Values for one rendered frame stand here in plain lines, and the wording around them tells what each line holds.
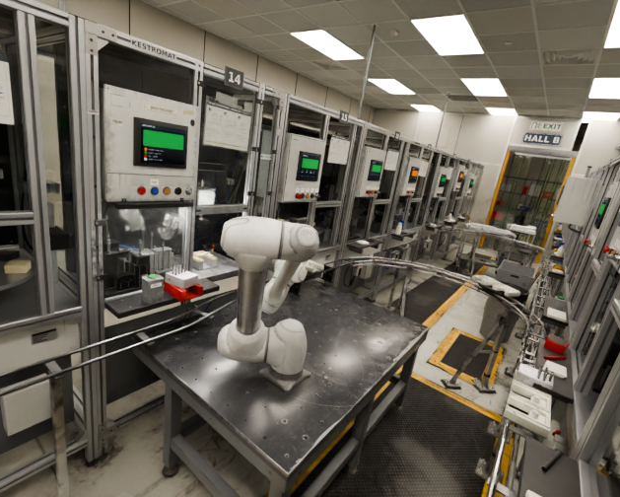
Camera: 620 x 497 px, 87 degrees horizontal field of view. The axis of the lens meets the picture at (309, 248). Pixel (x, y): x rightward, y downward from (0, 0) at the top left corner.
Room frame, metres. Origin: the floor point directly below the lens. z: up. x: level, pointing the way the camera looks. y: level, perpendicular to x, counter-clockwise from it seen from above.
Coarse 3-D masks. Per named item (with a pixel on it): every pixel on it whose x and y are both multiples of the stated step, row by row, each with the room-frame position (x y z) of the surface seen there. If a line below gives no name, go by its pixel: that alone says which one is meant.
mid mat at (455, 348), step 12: (456, 336) 3.30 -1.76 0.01; (468, 336) 3.35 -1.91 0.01; (444, 348) 3.00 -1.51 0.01; (456, 348) 3.04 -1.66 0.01; (468, 348) 3.08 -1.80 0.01; (504, 348) 3.22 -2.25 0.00; (432, 360) 2.75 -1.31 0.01; (444, 360) 2.78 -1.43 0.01; (456, 360) 2.81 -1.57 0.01; (480, 360) 2.88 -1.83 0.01; (468, 372) 2.64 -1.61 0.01; (480, 372) 2.67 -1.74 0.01; (492, 372) 2.71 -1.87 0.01; (492, 384) 2.53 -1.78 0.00
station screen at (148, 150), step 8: (144, 128) 1.45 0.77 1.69; (152, 128) 1.48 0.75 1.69; (160, 128) 1.51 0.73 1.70; (168, 128) 1.54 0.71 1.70; (184, 136) 1.61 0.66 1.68; (184, 144) 1.61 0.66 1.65; (144, 152) 1.46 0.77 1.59; (152, 152) 1.48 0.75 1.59; (160, 152) 1.51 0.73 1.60; (168, 152) 1.54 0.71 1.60; (176, 152) 1.58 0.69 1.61; (184, 152) 1.61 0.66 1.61; (144, 160) 1.46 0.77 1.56; (152, 160) 1.48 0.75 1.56; (160, 160) 1.51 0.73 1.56; (168, 160) 1.55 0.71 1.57; (176, 160) 1.58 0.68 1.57
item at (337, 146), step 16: (288, 112) 2.27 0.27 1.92; (304, 112) 2.40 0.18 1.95; (288, 128) 3.55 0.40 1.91; (304, 128) 2.42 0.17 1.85; (320, 128) 2.58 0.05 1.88; (336, 128) 2.75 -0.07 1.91; (336, 144) 2.77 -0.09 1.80; (336, 160) 2.80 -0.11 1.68; (352, 160) 3.02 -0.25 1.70; (336, 176) 2.84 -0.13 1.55; (320, 192) 2.69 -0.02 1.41; (336, 192) 2.88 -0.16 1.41; (288, 208) 2.37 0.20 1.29; (304, 208) 2.53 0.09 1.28; (320, 208) 3.24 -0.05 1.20; (320, 224) 3.22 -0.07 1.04
